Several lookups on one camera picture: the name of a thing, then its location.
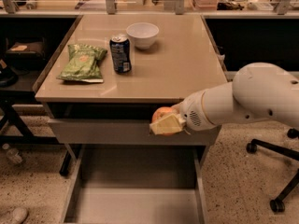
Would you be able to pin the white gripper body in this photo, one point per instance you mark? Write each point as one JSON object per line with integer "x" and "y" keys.
{"x": 192, "y": 111}

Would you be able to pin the orange fruit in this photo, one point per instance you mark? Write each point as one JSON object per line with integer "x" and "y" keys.
{"x": 163, "y": 110}

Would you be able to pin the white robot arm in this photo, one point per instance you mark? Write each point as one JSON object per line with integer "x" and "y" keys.
{"x": 257, "y": 92}

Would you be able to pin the beige drawer cabinet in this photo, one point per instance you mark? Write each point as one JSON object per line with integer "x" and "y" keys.
{"x": 112, "y": 119}

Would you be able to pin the open middle drawer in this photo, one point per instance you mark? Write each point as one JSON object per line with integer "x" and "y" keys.
{"x": 136, "y": 185}

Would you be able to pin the white ceramic bowl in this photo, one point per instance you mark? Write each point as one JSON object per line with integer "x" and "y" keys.
{"x": 142, "y": 34}

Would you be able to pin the blue soda can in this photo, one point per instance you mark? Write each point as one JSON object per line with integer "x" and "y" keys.
{"x": 120, "y": 52}

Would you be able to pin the green chip bag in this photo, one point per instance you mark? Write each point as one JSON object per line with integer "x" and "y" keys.
{"x": 83, "y": 64}

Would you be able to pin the clear plastic bottle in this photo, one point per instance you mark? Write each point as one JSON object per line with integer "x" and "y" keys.
{"x": 12, "y": 153}

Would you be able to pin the grey shoe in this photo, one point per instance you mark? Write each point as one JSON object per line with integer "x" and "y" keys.
{"x": 19, "y": 215}

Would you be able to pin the black side table frame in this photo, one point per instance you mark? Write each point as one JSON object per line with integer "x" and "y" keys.
{"x": 12, "y": 109}

